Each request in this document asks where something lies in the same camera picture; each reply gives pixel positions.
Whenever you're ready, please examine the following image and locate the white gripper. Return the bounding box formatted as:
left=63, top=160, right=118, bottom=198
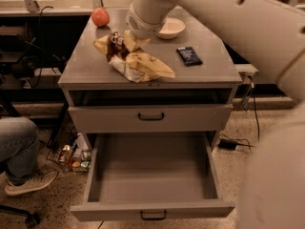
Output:
left=123, top=9, right=165, bottom=52

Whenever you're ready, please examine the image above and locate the brown yellow chip bag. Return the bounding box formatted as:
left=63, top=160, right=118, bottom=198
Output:
left=93, top=31, right=175, bottom=83

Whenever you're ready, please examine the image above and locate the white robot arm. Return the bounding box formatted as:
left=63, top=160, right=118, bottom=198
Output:
left=127, top=0, right=305, bottom=229

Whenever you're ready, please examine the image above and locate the grey drawer cabinet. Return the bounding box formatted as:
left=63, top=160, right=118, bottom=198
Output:
left=58, top=7, right=243, bottom=151

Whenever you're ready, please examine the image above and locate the grey closed upper drawer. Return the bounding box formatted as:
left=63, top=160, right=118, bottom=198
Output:
left=69, top=105, right=233, bottom=134

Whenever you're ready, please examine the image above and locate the grey open lower drawer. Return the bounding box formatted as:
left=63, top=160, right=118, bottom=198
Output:
left=71, top=133, right=234, bottom=221

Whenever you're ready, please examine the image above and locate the red apple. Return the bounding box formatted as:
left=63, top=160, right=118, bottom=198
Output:
left=91, top=8, right=110, bottom=27

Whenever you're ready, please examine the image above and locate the white paper bowl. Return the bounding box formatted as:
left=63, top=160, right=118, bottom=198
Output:
left=157, top=17, right=185, bottom=40

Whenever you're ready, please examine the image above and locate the dark blue snack bar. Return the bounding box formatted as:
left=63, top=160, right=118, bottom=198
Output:
left=176, top=47, right=202, bottom=67

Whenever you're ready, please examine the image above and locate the black power adapter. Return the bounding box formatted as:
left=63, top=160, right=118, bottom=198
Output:
left=218, top=139, right=237, bottom=151

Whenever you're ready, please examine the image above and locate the person leg in jeans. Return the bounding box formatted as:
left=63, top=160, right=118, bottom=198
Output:
left=0, top=117, right=39, bottom=185

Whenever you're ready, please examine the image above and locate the white sneaker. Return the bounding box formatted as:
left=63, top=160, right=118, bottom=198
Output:
left=5, top=171, right=58, bottom=197

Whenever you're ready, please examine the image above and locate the black office chair base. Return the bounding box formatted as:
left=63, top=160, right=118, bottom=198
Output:
left=0, top=205, right=40, bottom=229

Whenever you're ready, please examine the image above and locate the black hanging cable left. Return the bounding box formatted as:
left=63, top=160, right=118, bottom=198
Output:
left=23, top=6, right=55, bottom=90

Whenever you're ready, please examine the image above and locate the wire basket with cans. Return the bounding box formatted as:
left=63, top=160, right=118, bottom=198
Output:
left=46, top=124, right=91, bottom=173

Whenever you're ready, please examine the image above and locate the black floor cable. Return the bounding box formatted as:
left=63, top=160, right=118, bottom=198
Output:
left=218, top=76, right=261, bottom=153

